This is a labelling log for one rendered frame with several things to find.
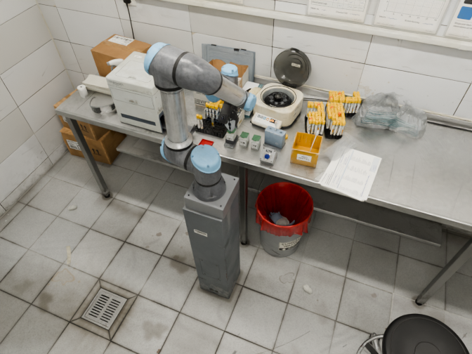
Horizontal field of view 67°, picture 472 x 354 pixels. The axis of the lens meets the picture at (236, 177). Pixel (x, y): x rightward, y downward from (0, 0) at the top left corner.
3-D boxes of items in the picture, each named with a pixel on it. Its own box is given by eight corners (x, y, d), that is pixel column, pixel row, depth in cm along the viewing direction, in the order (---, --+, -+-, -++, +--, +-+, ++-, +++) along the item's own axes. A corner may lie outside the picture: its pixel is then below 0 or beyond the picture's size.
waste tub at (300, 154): (289, 163, 180) (291, 149, 173) (294, 145, 189) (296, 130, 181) (315, 168, 178) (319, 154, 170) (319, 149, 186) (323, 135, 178)
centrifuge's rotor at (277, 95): (258, 109, 201) (259, 98, 195) (271, 94, 209) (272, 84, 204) (284, 117, 195) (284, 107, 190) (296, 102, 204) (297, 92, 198)
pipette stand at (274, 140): (263, 145, 189) (263, 131, 181) (268, 138, 193) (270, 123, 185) (279, 152, 186) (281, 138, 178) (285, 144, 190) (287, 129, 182)
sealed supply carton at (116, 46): (98, 74, 236) (89, 49, 222) (122, 57, 249) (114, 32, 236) (135, 87, 226) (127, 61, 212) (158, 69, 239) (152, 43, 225)
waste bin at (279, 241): (244, 252, 246) (244, 215, 212) (261, 211, 268) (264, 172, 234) (297, 270, 236) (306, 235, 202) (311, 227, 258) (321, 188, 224)
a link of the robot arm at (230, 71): (215, 69, 157) (226, 60, 161) (218, 90, 165) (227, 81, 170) (231, 74, 154) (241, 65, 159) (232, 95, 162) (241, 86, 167)
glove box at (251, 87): (232, 114, 207) (232, 100, 199) (246, 90, 221) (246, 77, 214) (252, 119, 204) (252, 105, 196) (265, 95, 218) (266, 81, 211)
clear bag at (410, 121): (381, 127, 196) (389, 107, 186) (394, 112, 205) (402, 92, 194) (418, 143, 188) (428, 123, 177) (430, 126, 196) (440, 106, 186)
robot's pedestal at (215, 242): (228, 299, 224) (221, 221, 158) (200, 288, 229) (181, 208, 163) (240, 272, 236) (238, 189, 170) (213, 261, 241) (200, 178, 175)
